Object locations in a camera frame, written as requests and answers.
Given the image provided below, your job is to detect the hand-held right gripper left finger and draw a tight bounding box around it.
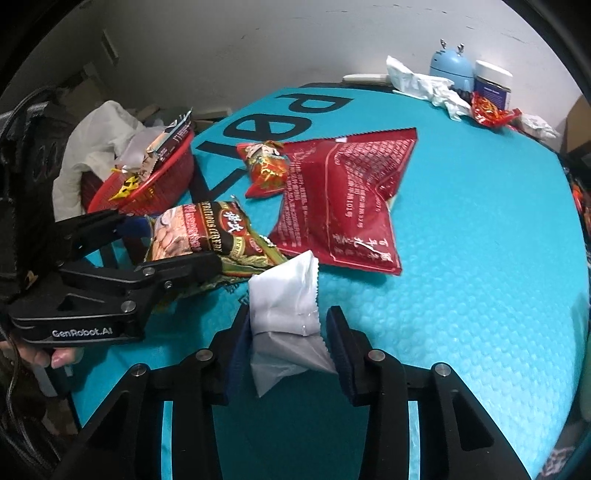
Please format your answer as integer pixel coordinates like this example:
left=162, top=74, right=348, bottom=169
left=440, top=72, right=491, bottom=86
left=51, top=302, right=252, bottom=480

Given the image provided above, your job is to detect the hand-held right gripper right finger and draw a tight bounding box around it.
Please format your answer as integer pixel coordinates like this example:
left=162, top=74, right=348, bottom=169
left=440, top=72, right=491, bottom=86
left=325, top=305, right=532, bottom=480

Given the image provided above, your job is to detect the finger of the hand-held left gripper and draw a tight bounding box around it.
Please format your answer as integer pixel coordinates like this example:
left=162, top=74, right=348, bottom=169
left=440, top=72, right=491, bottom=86
left=58, top=251, right=222, bottom=315
left=53, top=209, right=129, bottom=265

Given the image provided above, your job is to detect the brown patterned snack packet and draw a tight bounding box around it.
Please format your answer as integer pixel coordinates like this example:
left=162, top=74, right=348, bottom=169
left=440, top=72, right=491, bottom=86
left=144, top=196, right=289, bottom=282

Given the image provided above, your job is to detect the plain white snack packet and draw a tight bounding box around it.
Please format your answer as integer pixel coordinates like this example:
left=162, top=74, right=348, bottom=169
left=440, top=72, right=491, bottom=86
left=248, top=250, right=334, bottom=398

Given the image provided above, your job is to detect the red plastic basket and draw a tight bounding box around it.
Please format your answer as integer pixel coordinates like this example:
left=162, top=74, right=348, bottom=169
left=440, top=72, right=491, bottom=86
left=81, top=129, right=195, bottom=217

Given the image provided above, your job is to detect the beige and brown snack packet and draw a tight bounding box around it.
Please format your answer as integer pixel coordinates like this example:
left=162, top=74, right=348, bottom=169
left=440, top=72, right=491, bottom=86
left=148, top=108, right=194, bottom=160

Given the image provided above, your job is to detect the person's left hand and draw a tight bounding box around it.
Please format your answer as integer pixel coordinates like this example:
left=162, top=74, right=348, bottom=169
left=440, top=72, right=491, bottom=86
left=0, top=339, right=86, bottom=370

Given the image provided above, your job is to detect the yellow snack packet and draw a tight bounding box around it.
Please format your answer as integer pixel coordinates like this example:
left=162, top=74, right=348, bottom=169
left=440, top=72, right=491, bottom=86
left=108, top=173, right=141, bottom=201

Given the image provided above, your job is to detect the red orange snack packet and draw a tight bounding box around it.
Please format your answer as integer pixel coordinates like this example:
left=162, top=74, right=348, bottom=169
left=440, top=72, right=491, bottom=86
left=236, top=141, right=289, bottom=199

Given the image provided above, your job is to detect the large dark red snack bag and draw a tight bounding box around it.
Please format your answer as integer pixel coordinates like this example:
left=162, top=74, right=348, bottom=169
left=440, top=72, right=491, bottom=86
left=268, top=127, right=419, bottom=276

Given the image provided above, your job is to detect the red yellow candy packet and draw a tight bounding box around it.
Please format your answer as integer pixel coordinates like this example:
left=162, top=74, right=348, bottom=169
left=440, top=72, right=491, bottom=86
left=470, top=91, right=522, bottom=129

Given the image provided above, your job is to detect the crumpled white plastic bag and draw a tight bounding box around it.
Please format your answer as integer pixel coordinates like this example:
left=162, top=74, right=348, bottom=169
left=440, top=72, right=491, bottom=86
left=386, top=55, right=476, bottom=121

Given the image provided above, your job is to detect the crumpled white paper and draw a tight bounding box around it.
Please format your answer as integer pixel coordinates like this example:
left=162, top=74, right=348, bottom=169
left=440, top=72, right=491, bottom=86
left=515, top=113, right=561, bottom=141

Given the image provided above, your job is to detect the white lidded purple jar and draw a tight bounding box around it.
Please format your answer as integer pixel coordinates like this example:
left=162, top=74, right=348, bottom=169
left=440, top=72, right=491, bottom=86
left=472, top=60, right=514, bottom=112

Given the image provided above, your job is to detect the blue round humidifier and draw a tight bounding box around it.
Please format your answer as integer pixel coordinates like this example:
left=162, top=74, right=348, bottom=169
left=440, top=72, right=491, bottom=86
left=429, top=39, right=475, bottom=93

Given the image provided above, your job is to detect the cardboard box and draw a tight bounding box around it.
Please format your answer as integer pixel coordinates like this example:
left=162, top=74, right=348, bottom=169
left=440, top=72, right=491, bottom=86
left=561, top=95, right=591, bottom=153

